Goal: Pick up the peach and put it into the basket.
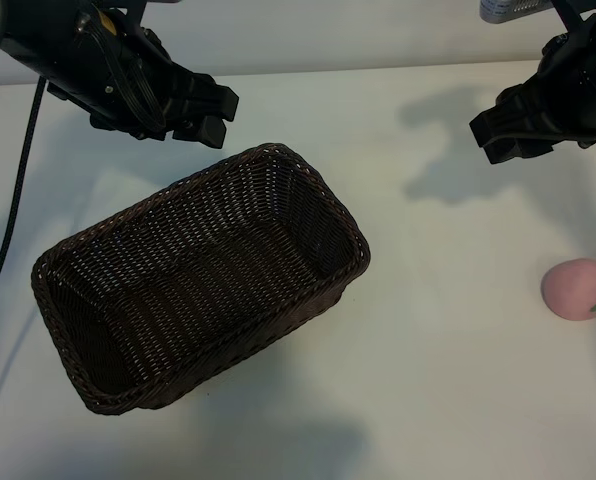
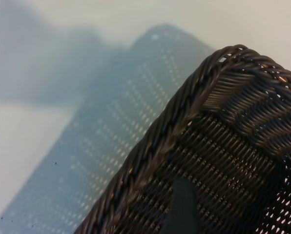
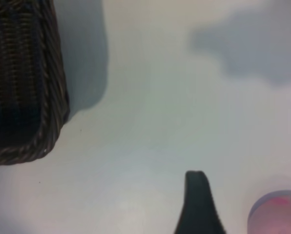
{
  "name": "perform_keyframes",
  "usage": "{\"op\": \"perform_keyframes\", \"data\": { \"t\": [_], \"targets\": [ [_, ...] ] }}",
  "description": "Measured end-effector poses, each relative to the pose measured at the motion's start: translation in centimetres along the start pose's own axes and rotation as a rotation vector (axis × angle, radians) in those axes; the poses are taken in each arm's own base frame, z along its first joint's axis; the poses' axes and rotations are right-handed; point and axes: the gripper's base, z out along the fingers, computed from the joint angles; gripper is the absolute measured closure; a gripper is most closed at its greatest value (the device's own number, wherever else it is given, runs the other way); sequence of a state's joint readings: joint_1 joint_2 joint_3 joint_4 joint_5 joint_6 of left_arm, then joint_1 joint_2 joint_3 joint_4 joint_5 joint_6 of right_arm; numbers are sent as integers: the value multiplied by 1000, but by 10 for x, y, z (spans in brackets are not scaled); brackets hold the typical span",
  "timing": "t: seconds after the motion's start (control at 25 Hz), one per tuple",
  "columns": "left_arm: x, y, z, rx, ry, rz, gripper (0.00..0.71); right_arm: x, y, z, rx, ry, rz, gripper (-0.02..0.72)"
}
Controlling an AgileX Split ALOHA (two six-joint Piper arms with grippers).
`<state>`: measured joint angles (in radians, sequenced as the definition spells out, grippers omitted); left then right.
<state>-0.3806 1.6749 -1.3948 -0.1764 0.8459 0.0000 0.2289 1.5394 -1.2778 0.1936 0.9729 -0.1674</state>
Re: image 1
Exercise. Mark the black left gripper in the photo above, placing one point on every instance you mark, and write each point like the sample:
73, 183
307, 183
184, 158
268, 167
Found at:
103, 100

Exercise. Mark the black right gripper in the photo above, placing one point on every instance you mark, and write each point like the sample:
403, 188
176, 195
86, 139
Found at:
568, 112

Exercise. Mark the dark brown wicker basket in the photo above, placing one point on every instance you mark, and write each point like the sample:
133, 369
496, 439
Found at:
203, 250

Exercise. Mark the pink peach with green stem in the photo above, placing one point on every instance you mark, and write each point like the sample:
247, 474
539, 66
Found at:
573, 290

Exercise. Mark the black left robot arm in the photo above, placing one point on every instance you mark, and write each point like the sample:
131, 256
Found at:
33, 45

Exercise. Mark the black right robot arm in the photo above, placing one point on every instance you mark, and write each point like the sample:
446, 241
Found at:
593, 55

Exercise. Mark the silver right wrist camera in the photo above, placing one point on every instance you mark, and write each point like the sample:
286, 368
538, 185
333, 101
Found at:
508, 10

